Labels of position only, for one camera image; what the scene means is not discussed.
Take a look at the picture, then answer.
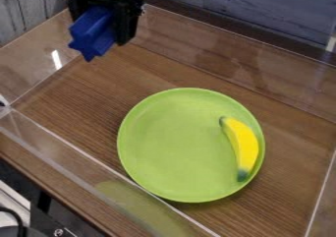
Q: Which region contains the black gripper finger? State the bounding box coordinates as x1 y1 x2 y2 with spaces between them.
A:
114 3 138 45
66 0 88 21

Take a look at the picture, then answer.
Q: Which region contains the blue star-shaped block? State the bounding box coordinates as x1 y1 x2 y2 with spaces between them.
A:
68 6 117 62

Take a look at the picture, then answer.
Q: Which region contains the green round plate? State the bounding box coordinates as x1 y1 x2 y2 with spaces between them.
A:
117 88 265 204

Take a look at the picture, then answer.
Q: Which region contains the yellow toy banana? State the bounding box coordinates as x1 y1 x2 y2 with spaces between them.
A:
218 117 260 182

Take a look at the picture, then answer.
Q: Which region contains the black cable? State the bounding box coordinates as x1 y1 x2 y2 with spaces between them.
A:
0 207 25 237

